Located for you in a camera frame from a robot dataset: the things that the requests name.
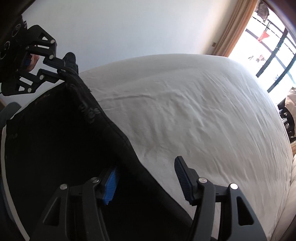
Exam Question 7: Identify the chair with beige jacket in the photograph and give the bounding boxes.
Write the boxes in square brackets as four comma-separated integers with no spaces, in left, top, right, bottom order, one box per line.
[277,87,296,143]

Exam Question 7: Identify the black pants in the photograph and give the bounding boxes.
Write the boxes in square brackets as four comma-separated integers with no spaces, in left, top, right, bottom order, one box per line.
[1,73,192,240]

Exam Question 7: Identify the person's right hand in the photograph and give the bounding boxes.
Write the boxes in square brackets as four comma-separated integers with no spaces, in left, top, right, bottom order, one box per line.
[26,54,40,72]

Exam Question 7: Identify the tan curtain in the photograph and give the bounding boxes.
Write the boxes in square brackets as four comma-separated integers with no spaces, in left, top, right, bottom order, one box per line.
[212,0,258,57]

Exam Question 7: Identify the white bed sheet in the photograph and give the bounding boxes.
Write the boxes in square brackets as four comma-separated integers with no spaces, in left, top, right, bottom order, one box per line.
[80,54,293,240]

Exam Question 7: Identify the window with black grille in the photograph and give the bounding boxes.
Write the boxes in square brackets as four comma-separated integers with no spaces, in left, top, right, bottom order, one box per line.
[229,3,295,104]

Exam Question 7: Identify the beige rolled duvet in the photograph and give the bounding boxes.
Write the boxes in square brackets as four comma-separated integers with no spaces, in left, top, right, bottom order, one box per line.
[271,156,295,240]

